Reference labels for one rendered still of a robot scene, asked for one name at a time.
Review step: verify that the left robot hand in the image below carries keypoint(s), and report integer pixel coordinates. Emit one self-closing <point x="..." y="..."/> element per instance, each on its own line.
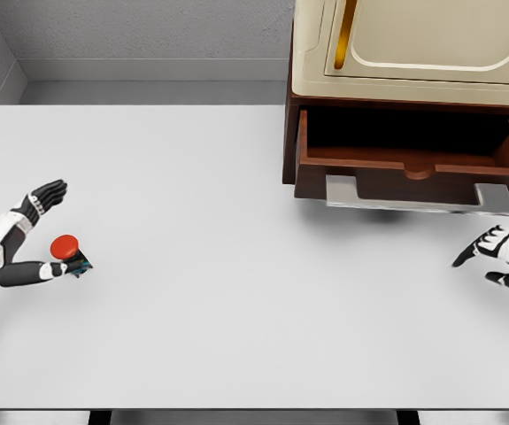
<point x="2" y="239"/>

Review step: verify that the cream and brown cabinet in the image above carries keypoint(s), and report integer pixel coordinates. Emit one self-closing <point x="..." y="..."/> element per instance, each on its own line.
<point x="404" y="66"/>

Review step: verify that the red mushroom button switch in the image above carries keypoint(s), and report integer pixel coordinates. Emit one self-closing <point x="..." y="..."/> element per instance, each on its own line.
<point x="64" y="248"/>

